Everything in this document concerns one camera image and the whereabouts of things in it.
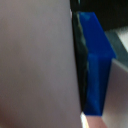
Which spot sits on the blue gripper finger with black pad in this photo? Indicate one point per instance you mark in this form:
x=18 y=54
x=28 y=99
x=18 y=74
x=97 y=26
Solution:
x=98 y=73

